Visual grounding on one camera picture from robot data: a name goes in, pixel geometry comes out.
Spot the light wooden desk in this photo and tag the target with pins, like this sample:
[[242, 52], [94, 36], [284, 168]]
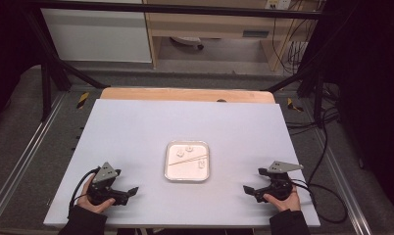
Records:
[[211, 24]]

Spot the thin wooden skewer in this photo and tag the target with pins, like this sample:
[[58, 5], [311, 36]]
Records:
[[188, 159]]

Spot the person's right hand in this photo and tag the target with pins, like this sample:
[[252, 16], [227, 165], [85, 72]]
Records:
[[288, 205]]

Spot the wooden table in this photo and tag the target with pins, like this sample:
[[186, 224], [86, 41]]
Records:
[[185, 95]]

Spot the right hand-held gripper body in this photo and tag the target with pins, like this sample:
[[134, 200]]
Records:
[[280, 186]]

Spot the white power strip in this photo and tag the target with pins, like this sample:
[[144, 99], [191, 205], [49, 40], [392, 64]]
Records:
[[278, 4]]

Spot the black metal frame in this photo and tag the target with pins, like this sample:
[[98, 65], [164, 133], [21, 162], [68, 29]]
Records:
[[185, 9]]

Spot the square metal tray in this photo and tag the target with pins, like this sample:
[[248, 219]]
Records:
[[187, 173]]

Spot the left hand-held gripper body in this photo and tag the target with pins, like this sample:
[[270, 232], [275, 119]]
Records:
[[104, 173]]

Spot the aluminium floor rail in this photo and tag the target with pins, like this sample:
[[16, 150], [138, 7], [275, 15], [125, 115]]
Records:
[[28, 147], [343, 182]]

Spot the white chair base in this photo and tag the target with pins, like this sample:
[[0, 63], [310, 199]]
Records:
[[187, 40]]

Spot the person's left hand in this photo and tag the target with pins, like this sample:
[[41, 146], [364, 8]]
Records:
[[84, 199]]

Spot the yellow black tape strip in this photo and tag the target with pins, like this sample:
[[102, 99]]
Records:
[[83, 100], [293, 105]]

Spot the small white piece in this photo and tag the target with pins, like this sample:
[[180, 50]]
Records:
[[189, 149], [202, 164], [179, 152]]

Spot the dark curtain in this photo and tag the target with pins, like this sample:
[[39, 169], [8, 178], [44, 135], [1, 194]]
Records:
[[368, 81], [5, 49]]

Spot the white cabinet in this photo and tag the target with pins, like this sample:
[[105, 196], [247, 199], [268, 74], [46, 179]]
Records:
[[93, 36]]

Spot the white table board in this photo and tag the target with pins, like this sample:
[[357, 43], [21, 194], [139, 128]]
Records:
[[136, 130]]

